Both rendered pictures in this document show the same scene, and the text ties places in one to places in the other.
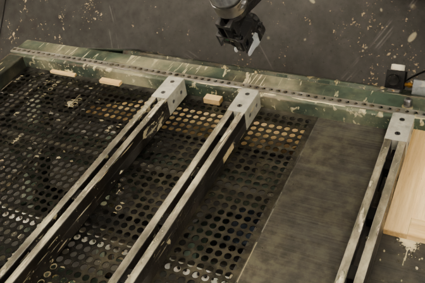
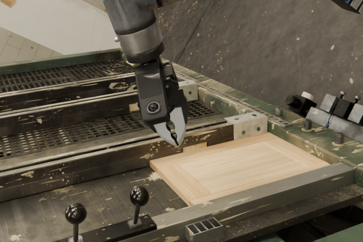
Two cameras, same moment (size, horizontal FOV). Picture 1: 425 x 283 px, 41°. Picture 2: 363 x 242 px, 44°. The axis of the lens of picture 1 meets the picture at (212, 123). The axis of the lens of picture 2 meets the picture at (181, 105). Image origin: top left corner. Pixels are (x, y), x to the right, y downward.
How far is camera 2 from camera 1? 126 cm
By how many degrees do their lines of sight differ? 36
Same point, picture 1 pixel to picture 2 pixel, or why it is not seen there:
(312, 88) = (235, 93)
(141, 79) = not seen: hidden behind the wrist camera
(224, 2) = not seen: outside the picture
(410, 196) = (196, 155)
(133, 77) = not seen: hidden behind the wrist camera
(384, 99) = (269, 109)
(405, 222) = (168, 163)
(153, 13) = (249, 73)
